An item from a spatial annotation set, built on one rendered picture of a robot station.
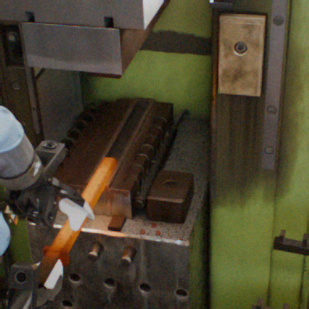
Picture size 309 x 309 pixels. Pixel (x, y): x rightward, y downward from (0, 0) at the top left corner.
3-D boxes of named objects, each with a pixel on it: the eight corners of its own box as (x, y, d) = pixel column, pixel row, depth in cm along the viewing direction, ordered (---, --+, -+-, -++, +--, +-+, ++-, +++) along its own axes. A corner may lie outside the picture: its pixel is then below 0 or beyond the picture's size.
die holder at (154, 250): (190, 383, 181) (188, 243, 156) (47, 359, 190) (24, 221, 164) (227, 245, 226) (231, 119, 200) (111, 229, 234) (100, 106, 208)
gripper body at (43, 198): (14, 226, 129) (-11, 196, 118) (27, 183, 132) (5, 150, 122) (55, 231, 127) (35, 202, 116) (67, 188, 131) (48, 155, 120)
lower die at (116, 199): (131, 218, 164) (129, 187, 159) (48, 208, 168) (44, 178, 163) (173, 128, 197) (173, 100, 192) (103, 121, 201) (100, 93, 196)
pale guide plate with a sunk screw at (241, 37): (259, 97, 152) (264, 18, 142) (217, 93, 154) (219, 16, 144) (261, 92, 154) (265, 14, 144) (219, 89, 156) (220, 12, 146)
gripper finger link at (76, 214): (86, 241, 134) (47, 222, 128) (94, 213, 136) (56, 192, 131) (97, 240, 132) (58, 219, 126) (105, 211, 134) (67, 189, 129)
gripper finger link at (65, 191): (72, 211, 133) (34, 191, 128) (74, 203, 134) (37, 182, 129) (88, 207, 130) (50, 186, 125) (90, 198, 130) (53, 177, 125)
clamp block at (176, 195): (183, 225, 161) (183, 201, 157) (147, 220, 163) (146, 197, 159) (195, 195, 171) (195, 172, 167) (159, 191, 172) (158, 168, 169)
